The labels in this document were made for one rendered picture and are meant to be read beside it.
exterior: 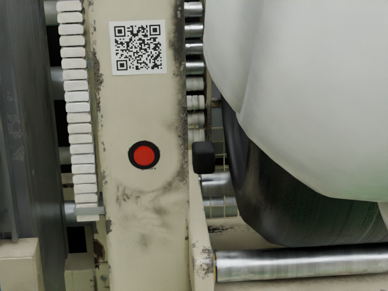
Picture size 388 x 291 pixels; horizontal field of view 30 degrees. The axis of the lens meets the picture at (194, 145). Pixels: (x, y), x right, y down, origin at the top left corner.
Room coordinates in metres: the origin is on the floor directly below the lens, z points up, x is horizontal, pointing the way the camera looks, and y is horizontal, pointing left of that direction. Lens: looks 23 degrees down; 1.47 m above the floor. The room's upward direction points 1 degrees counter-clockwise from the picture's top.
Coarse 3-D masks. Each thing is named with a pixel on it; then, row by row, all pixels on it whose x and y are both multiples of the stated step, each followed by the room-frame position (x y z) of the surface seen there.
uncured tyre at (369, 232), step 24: (240, 144) 1.15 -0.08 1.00; (240, 168) 1.09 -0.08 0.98; (264, 168) 0.82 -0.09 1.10; (240, 192) 0.95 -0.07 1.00; (264, 192) 0.83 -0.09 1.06; (288, 192) 0.81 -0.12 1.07; (312, 192) 0.80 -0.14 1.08; (264, 216) 0.86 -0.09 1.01; (288, 216) 0.82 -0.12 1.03; (312, 216) 0.82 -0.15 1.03; (336, 216) 0.82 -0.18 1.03; (360, 216) 0.82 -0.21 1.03; (288, 240) 0.87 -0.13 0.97; (312, 240) 0.86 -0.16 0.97; (336, 240) 0.87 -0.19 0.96; (360, 240) 0.88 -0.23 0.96; (384, 240) 0.89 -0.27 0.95
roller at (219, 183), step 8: (200, 176) 1.20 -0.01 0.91; (208, 176) 1.18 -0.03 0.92; (216, 176) 1.18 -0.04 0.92; (224, 176) 1.18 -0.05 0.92; (200, 184) 1.21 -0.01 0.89; (208, 184) 1.17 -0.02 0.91; (216, 184) 1.17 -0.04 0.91; (224, 184) 1.18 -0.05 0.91; (232, 184) 1.18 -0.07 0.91; (208, 192) 1.17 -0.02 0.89; (216, 192) 1.17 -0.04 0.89; (224, 192) 1.17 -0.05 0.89; (232, 192) 1.18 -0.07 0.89
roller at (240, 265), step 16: (224, 256) 0.91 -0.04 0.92; (240, 256) 0.91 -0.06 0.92; (256, 256) 0.91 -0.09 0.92; (272, 256) 0.91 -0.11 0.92; (288, 256) 0.91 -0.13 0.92; (304, 256) 0.91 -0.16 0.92; (320, 256) 0.91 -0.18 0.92; (336, 256) 0.91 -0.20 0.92; (352, 256) 0.91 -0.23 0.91; (368, 256) 0.91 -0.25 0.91; (384, 256) 0.91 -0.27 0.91; (224, 272) 0.89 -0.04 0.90; (240, 272) 0.89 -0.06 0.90; (256, 272) 0.89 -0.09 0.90; (272, 272) 0.90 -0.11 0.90; (288, 272) 0.90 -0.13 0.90; (304, 272) 0.90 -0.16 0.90; (320, 272) 0.90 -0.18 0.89; (336, 272) 0.90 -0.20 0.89; (352, 272) 0.91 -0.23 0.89; (368, 272) 0.91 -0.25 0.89; (384, 272) 0.91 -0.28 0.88
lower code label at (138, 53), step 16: (112, 32) 0.96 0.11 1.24; (128, 32) 0.96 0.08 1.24; (144, 32) 0.96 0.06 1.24; (160, 32) 0.96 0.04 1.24; (112, 48) 0.96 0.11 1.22; (128, 48) 0.96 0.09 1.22; (144, 48) 0.96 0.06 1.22; (160, 48) 0.96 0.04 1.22; (112, 64) 0.96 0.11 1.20; (128, 64) 0.96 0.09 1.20; (144, 64) 0.96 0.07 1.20; (160, 64) 0.96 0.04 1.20
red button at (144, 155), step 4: (136, 148) 0.96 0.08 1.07; (140, 148) 0.96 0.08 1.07; (144, 148) 0.96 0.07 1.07; (148, 148) 0.96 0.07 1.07; (136, 152) 0.96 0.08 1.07; (140, 152) 0.96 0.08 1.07; (144, 152) 0.96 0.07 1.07; (148, 152) 0.96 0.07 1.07; (152, 152) 0.96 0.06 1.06; (136, 156) 0.96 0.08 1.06; (140, 156) 0.96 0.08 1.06; (144, 156) 0.96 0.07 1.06; (148, 156) 0.96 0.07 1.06; (152, 156) 0.96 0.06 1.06; (136, 160) 0.96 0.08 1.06; (140, 160) 0.96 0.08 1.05; (144, 160) 0.96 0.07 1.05; (148, 160) 0.96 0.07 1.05; (152, 160) 0.96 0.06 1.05; (140, 164) 0.96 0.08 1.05; (144, 164) 0.96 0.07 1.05; (148, 164) 0.96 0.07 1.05
